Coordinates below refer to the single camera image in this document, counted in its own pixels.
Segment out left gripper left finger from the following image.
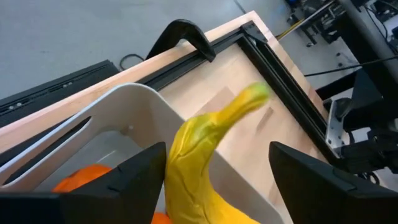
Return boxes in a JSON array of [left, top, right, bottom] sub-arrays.
[[0, 141, 167, 224]]

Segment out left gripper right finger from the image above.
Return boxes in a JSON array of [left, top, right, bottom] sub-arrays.
[[269, 141, 398, 224]]

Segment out orange toy tangerine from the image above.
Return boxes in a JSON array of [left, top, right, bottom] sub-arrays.
[[151, 212, 172, 224]]

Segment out orange-red toy fruit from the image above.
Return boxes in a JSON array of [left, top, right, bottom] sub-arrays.
[[52, 164, 113, 193]]

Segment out yellow toy banana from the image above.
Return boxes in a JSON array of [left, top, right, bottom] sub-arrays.
[[164, 82, 271, 224]]

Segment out grey plastic bin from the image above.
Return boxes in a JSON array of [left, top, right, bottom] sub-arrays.
[[0, 83, 285, 224]]

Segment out black curved table clamp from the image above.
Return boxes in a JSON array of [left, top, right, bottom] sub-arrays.
[[145, 18, 217, 62]]

